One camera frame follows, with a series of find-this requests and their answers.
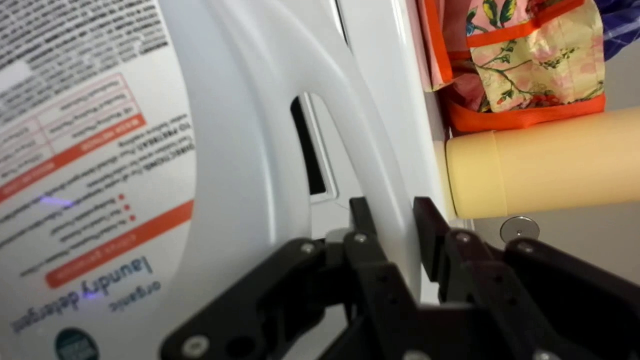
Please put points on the orange floral fabric bag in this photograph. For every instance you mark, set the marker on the orange floral fabric bag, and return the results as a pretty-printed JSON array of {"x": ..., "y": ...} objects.
[{"x": 533, "y": 72}]

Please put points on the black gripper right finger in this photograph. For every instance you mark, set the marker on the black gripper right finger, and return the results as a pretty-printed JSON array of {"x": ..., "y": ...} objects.
[{"x": 480, "y": 286}]

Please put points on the round grey wall plate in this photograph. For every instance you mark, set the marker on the round grey wall plate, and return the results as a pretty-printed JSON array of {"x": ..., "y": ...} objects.
[{"x": 520, "y": 228}]

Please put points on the white laundry detergent bottle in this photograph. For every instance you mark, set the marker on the white laundry detergent bottle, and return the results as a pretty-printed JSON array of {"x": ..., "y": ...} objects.
[{"x": 101, "y": 167}]

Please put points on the yellow water bottle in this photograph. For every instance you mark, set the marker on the yellow water bottle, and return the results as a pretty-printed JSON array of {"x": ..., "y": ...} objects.
[{"x": 547, "y": 167}]

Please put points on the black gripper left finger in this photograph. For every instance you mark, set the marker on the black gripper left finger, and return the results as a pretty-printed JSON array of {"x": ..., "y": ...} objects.
[{"x": 373, "y": 281}]

